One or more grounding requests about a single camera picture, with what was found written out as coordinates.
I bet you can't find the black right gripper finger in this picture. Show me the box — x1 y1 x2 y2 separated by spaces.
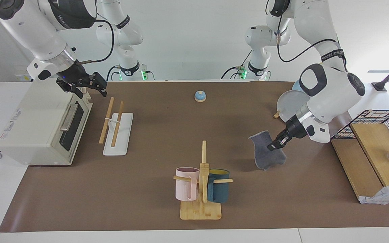
67 86 82 99
93 73 108 98

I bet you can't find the white patterned cloth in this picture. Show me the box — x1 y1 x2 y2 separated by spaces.
358 182 389 205

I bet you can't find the wooden mug tree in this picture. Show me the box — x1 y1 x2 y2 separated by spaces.
173 140 233 220

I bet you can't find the pink mug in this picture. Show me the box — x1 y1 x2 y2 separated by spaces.
175 167 200 201

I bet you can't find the dark teal mug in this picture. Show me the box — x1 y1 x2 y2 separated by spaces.
207 169 230 203

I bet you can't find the black right base cable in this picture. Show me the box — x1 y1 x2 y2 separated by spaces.
106 65 121 81

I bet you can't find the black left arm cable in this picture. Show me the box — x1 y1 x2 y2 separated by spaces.
276 30 338 63

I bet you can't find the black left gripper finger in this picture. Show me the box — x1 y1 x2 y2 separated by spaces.
270 135 288 151
267 132 285 150

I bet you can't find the brown table mat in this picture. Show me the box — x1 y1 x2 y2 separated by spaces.
0 81 389 233

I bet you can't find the beige toaster oven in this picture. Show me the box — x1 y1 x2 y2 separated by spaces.
0 80 94 166

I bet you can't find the black base cable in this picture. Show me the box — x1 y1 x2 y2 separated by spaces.
221 51 253 81
106 65 121 81

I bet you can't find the black left base cable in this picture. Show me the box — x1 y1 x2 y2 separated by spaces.
221 51 253 81

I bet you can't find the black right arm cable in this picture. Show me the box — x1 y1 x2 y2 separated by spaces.
80 20 114 64

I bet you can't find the pale grey plate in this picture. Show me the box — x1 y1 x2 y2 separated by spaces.
277 89 311 123

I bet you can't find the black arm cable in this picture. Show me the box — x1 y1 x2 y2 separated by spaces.
276 30 338 63
80 20 114 64

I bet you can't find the black wire basket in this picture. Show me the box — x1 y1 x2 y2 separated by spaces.
330 109 389 146

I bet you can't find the white base wooden towel rack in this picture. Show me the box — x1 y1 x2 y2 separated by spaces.
99 97 134 156

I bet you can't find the purple and grey towel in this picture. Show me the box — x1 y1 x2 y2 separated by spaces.
248 131 287 171

